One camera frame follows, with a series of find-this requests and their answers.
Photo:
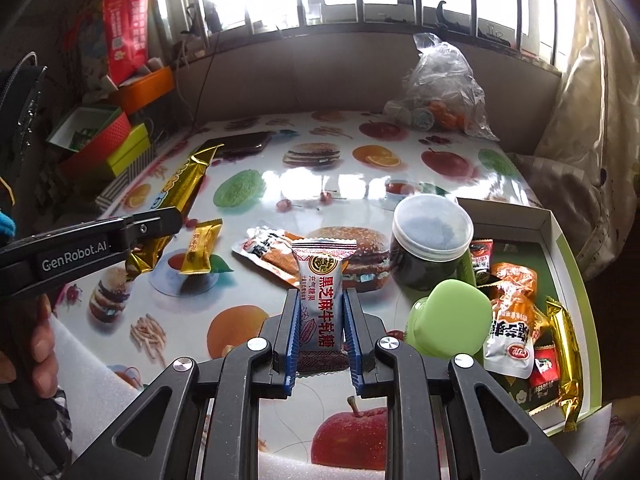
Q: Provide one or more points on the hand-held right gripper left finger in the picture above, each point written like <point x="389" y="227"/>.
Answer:
<point x="292" y="345"/>

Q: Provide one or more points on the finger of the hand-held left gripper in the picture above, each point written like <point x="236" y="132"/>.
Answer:
<point x="155" y="225"/>

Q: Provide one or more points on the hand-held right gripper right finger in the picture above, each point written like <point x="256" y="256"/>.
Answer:
<point x="352" y="350"/>

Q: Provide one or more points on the long gold snack bar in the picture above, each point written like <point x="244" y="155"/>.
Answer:
<point x="187" y="180"/>
<point x="562" y="355"/>

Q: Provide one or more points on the white candy packet black print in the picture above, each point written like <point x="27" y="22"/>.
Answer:
<point x="322" y="280"/>

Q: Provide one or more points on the dark red and white packet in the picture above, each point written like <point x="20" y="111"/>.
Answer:
<point x="481" y="260"/>

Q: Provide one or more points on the orange and white snack packet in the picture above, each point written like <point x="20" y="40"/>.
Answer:
<point x="515" y="330"/>
<point x="270" y="252"/>

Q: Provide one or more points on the small red snack packet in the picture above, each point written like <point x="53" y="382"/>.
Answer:
<point x="545" y="367"/>

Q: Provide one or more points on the green and white cardboard box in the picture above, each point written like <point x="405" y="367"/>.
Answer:
<point x="570" y="260"/>

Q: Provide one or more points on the person's left hand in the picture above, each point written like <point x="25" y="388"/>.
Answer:
<point x="44" y="340"/>

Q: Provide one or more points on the small gold snack packet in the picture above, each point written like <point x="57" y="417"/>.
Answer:
<point x="200" y="250"/>

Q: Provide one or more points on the striped box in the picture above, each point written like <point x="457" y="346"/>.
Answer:
<point x="125" y="182"/>

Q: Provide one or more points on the yellow-green box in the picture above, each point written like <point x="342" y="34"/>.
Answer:
<point x="127" y="152"/>

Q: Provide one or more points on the light green plastic container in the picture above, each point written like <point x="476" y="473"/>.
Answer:
<point x="450" y="320"/>

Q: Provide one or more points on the red box white inside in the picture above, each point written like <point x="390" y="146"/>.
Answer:
<point x="95" y="135"/>

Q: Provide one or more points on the dark smartphone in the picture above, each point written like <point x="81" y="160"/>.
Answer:
<point x="235" y="145"/>

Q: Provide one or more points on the orange box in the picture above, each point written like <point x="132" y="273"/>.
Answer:
<point x="145" y="92"/>

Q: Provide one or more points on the clear jar with dark contents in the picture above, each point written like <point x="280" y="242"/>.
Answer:
<point x="430" y="240"/>

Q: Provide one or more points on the white foam sheet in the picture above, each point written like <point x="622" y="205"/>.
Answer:
<point x="90" y="400"/>

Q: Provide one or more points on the fruit printed table cover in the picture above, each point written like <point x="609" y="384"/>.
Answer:
<point x="300" y="190"/>

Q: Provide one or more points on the black zipper bag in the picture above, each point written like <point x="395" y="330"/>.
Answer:
<point x="22" y="105"/>

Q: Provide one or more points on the illustrated paper bag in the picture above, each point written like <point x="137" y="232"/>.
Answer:
<point x="92" y="45"/>

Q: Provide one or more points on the red paper bag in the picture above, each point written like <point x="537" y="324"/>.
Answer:
<point x="130" y="30"/>

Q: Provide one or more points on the clear plastic bag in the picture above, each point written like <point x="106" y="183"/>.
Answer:
<point x="440" y="85"/>

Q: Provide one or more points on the pink patterned cloth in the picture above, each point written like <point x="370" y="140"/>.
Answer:
<point x="622" y="432"/>

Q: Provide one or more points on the cream patterned curtain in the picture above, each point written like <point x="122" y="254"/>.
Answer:
<point x="600" y="135"/>

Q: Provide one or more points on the black hook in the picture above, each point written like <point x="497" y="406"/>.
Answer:
<point x="444" y="15"/>

